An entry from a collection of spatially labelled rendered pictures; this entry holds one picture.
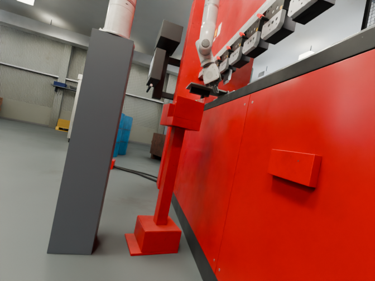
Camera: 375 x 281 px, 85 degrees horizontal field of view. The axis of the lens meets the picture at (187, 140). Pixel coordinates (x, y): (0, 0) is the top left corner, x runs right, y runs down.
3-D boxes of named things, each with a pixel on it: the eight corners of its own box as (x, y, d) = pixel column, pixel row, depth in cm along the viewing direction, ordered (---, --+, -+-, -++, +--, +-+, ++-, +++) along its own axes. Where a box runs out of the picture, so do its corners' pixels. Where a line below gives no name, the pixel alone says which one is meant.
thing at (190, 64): (155, 183, 256) (192, 4, 257) (219, 193, 274) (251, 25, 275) (157, 189, 232) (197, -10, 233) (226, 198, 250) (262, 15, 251)
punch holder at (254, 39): (241, 54, 124) (246, 28, 124) (254, 58, 126) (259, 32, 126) (254, 44, 110) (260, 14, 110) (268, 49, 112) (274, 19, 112)
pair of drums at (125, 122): (82, 153, 377) (92, 105, 378) (94, 148, 496) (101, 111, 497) (124, 160, 397) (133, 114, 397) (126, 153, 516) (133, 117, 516)
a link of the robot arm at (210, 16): (221, -4, 113) (212, 51, 113) (217, 13, 129) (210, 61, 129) (205, -6, 113) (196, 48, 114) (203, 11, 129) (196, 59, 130)
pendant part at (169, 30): (144, 96, 288) (156, 37, 288) (162, 101, 295) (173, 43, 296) (149, 90, 239) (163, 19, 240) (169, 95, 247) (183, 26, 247)
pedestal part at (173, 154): (153, 220, 115) (171, 126, 116) (163, 220, 118) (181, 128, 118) (155, 224, 110) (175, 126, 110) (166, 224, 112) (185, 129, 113)
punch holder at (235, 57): (228, 65, 144) (232, 42, 144) (239, 68, 146) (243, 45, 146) (238, 58, 129) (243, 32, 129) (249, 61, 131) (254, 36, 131)
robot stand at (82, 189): (46, 253, 88) (92, 27, 89) (59, 233, 105) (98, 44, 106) (91, 255, 93) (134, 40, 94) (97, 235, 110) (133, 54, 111)
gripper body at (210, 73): (198, 67, 125) (203, 85, 125) (212, 59, 119) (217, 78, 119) (204, 68, 131) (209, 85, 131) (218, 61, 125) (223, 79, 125)
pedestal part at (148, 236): (124, 235, 116) (128, 214, 116) (165, 234, 127) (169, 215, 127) (130, 256, 98) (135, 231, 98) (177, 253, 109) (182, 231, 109)
